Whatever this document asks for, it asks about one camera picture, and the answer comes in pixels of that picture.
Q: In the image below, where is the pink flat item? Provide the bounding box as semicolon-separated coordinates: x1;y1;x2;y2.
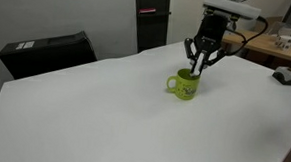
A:
137;7;157;15

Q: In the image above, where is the white patterned cup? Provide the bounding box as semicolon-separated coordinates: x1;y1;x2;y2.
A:
275;34;291;51

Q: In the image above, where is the yellow-green plastic mug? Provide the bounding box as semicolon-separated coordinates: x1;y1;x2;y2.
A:
166;67;201;102

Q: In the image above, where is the black object on table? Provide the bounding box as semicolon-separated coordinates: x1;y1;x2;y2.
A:
270;65;291;87

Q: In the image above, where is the wooden side table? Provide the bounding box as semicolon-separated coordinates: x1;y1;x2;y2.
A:
220;28;291;65

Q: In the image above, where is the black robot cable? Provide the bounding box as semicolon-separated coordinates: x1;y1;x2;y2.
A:
220;14;269;59

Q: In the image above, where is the black computer case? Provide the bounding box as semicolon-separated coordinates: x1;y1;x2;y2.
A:
0;26;100;85

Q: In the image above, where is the black shelf unit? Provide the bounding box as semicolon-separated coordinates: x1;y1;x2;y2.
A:
132;0;173;55

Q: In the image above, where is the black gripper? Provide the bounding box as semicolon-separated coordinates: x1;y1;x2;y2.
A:
182;12;230;78

